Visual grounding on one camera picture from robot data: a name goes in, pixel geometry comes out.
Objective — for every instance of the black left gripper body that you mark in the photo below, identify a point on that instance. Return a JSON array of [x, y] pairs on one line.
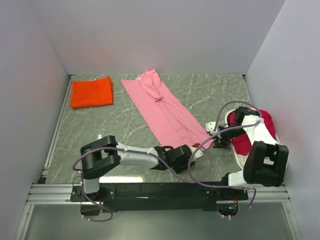
[[189, 158]]

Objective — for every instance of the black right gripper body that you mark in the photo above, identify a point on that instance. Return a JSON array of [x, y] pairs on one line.
[[222, 136]]

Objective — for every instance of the pink t-shirt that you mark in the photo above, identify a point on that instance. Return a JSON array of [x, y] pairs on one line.
[[170, 122]]

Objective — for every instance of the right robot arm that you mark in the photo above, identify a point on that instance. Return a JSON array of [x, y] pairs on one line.
[[265, 165]]

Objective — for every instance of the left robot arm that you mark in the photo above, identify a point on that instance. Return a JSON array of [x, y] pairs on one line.
[[103, 155]]

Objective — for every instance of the crimson red t-shirt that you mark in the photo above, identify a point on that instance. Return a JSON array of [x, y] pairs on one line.
[[242, 143]]

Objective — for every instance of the white t-shirt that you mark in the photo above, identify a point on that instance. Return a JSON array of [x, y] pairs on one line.
[[241, 160]]

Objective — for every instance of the white laundry basket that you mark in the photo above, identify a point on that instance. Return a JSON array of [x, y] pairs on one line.
[[246, 116]]

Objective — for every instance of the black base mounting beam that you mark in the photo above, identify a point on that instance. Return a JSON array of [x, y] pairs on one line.
[[141, 196]]

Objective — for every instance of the folded orange t-shirt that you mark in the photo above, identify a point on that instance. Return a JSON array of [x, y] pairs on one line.
[[90, 94]]

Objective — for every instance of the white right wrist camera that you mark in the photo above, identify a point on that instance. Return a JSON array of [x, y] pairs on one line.
[[211, 128]]

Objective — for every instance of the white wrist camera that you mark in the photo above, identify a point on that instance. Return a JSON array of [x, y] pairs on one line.
[[211, 128], [197, 153]]

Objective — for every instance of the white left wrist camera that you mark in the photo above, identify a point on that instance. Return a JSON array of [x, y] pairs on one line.
[[197, 153]]

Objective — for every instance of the aluminium frame rails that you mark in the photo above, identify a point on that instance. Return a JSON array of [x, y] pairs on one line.
[[43, 193]]

